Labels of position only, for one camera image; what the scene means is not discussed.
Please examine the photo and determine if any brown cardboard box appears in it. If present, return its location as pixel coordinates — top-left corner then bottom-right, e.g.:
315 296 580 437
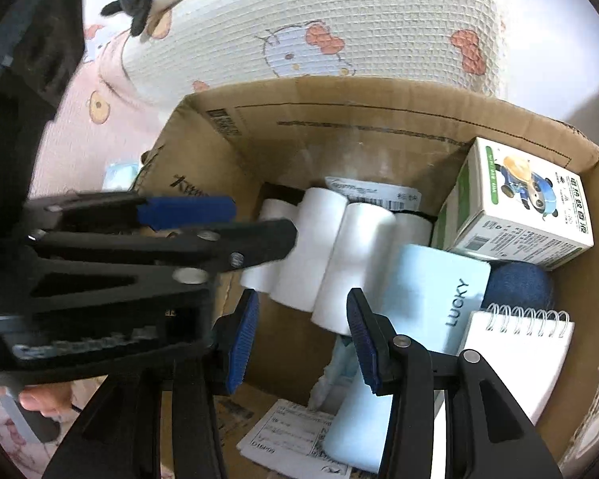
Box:
140 76 599 479

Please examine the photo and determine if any pink cat print blanket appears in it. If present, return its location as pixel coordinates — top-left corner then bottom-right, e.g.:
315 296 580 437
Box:
27 5 190 200

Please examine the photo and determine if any green white carton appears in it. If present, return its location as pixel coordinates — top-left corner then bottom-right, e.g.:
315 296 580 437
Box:
436 136 596 271

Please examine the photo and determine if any dark blue round object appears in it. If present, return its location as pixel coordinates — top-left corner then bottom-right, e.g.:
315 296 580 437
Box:
483 261 556 313

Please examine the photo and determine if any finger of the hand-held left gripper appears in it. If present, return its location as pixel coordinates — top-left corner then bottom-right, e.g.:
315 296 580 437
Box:
22 192 238 234
25 218 299 311

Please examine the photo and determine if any cream cat print blanket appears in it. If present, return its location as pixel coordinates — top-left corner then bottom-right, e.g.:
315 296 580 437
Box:
120 0 510 108

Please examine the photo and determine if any pink printed cloth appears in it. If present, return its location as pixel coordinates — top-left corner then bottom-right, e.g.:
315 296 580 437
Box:
0 384 51 475

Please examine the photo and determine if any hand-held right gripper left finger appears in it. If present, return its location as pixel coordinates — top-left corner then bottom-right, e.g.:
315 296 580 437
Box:
42 288 260 479

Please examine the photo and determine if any white label sheet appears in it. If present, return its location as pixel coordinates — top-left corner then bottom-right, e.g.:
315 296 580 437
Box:
236 398 353 477

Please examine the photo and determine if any person's left hand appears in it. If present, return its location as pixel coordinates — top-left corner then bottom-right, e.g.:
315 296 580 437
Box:
17 382 85 421

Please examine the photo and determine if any light blue case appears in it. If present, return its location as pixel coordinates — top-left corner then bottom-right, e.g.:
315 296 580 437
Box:
323 243 493 475

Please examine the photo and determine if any white spiral notepad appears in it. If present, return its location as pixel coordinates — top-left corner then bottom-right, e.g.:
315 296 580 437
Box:
432 304 576 479

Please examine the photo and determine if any light blue wet wipes pack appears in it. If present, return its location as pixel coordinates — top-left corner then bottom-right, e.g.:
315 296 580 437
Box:
102 160 141 193

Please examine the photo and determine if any pale blue plastic packet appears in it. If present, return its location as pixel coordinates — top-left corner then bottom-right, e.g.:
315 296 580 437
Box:
309 334 360 412

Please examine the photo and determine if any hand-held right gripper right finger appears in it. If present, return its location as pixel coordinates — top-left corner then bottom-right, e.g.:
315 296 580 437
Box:
346 287 566 479

